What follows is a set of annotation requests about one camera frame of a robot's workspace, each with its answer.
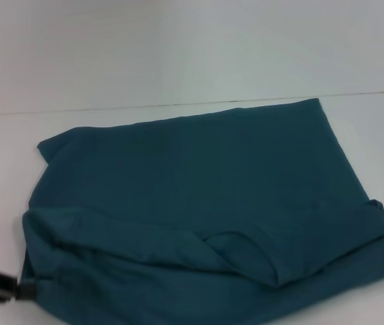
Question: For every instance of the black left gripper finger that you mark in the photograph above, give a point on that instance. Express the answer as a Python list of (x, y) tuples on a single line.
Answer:
[(27, 291)]

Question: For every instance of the teal t-shirt with pink print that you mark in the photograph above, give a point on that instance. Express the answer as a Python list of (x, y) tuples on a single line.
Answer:
[(195, 203)]

